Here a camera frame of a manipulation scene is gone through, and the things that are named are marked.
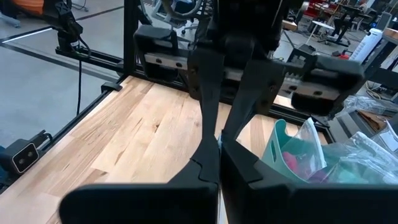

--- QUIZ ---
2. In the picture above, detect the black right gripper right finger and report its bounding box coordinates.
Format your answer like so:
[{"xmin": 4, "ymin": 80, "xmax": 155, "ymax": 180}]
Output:
[{"xmin": 220, "ymin": 138, "xmax": 292, "ymax": 224}]

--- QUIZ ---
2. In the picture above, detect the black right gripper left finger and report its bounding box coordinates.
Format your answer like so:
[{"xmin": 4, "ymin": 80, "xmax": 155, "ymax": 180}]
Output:
[{"xmin": 167, "ymin": 136, "xmax": 220, "ymax": 224}]

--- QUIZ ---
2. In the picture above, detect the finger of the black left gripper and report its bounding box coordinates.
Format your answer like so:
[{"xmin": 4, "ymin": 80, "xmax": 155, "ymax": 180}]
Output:
[
  {"xmin": 221, "ymin": 58, "xmax": 286, "ymax": 141},
  {"xmin": 188, "ymin": 49, "xmax": 226, "ymax": 142}
]

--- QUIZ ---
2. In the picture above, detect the magenta bandage roll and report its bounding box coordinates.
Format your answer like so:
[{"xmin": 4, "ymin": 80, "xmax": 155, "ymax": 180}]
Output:
[{"xmin": 281, "ymin": 151, "xmax": 301, "ymax": 179}]

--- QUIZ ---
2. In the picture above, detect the zip bag with magenta roll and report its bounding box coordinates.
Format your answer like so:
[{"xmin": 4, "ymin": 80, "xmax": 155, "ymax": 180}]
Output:
[{"xmin": 281, "ymin": 116, "xmax": 328, "ymax": 181}]

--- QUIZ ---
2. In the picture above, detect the teal plastic bin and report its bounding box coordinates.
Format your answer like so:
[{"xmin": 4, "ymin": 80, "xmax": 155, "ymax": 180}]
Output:
[{"xmin": 261, "ymin": 119, "xmax": 330, "ymax": 185}]

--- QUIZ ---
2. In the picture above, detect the crumpled clear plastic sheet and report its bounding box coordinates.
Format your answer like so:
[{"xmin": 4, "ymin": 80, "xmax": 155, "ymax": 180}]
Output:
[{"xmin": 341, "ymin": 95, "xmax": 398, "ymax": 116}]

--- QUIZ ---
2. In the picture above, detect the white tower appliance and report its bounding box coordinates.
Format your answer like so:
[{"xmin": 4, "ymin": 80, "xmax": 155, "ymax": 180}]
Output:
[{"xmin": 348, "ymin": 27, "xmax": 384, "ymax": 65}]

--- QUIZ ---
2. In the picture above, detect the white round table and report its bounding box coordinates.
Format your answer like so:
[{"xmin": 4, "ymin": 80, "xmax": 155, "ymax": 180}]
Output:
[{"xmin": 306, "ymin": 20, "xmax": 336, "ymax": 47}]

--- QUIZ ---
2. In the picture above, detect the black desk with chairs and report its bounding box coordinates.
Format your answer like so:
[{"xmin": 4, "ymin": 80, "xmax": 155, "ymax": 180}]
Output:
[{"xmin": 320, "ymin": 2, "xmax": 374, "ymax": 47}]

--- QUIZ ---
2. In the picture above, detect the brown cardboard box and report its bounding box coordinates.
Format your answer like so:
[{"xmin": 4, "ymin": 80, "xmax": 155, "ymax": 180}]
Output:
[{"xmin": 357, "ymin": 109, "xmax": 392, "ymax": 133}]

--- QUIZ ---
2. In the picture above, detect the grey office chair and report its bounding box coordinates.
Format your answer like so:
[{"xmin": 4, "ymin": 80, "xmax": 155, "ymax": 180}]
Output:
[{"xmin": 152, "ymin": 0, "xmax": 208, "ymax": 35}]

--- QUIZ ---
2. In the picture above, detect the zip bag with teal contents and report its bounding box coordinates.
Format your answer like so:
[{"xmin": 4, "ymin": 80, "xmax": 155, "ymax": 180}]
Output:
[{"xmin": 323, "ymin": 130, "xmax": 398, "ymax": 185}]

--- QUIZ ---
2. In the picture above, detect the orange padded object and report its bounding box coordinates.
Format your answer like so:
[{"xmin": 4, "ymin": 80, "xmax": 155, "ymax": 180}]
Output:
[{"xmin": 12, "ymin": 0, "xmax": 44, "ymax": 16}]

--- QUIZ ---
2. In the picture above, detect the black table frame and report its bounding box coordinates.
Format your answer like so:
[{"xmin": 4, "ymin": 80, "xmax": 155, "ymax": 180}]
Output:
[{"xmin": 55, "ymin": 0, "xmax": 333, "ymax": 128}]

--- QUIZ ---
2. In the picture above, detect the thin black cable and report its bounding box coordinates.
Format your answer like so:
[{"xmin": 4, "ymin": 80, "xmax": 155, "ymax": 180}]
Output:
[{"xmin": 75, "ymin": 58, "xmax": 84, "ymax": 116}]

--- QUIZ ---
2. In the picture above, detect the black jointed mount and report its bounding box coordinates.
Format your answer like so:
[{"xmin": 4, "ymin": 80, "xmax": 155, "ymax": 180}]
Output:
[{"xmin": 43, "ymin": 0, "xmax": 93, "ymax": 62}]

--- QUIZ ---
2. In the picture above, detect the black depth camera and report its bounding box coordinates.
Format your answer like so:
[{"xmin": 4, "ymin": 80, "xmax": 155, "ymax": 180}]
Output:
[{"xmin": 0, "ymin": 129, "xmax": 54, "ymax": 184}]

